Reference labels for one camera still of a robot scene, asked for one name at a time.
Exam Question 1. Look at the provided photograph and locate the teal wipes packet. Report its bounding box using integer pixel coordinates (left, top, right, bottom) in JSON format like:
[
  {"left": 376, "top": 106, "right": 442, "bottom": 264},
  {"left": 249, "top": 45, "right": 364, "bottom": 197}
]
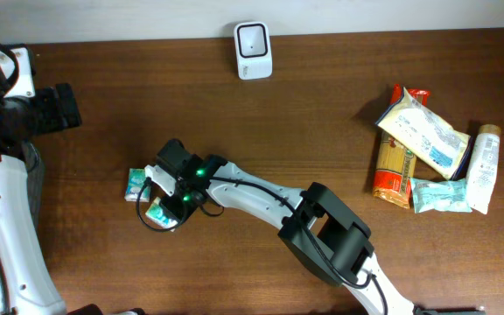
[{"left": 410, "top": 178, "right": 472, "bottom": 214}]

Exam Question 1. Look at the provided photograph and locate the cream yellow snack bag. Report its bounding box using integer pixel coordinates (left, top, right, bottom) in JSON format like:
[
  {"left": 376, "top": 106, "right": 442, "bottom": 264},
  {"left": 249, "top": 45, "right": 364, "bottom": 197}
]
[{"left": 376, "top": 85, "right": 471, "bottom": 180}]

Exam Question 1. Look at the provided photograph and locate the grey plastic mesh basket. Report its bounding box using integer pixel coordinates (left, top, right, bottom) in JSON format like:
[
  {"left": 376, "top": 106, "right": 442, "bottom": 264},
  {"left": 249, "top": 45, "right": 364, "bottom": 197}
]
[{"left": 22, "top": 142, "right": 46, "bottom": 228}]

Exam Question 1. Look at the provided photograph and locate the white barcode scanner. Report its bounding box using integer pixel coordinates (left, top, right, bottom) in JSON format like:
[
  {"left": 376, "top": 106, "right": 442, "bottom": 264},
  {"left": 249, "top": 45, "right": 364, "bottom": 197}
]
[{"left": 234, "top": 21, "right": 273, "bottom": 81}]

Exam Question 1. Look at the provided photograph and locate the teal tissue pack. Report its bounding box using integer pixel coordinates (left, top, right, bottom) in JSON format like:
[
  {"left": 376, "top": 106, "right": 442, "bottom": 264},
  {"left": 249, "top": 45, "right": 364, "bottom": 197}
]
[
  {"left": 124, "top": 168, "right": 146, "bottom": 202},
  {"left": 145, "top": 198, "right": 179, "bottom": 229}
]

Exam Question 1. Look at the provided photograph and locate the orange spaghetti packet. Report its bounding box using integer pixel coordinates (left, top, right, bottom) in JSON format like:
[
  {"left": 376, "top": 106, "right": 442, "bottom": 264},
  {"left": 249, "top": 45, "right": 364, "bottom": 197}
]
[{"left": 371, "top": 83, "right": 431, "bottom": 210}]

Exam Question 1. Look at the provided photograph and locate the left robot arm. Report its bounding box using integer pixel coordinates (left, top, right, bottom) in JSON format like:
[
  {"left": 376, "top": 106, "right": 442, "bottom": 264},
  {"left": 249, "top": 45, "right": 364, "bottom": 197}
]
[{"left": 0, "top": 44, "right": 82, "bottom": 314}]

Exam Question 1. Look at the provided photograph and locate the white cream tube gold cap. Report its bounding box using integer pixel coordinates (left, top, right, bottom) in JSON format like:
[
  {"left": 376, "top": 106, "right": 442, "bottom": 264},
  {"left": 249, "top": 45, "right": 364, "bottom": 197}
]
[{"left": 465, "top": 124, "right": 501, "bottom": 214}]

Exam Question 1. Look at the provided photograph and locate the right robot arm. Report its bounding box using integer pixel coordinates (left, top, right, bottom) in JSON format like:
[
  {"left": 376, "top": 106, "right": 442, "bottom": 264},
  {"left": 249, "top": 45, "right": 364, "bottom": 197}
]
[{"left": 145, "top": 139, "right": 417, "bottom": 314}]

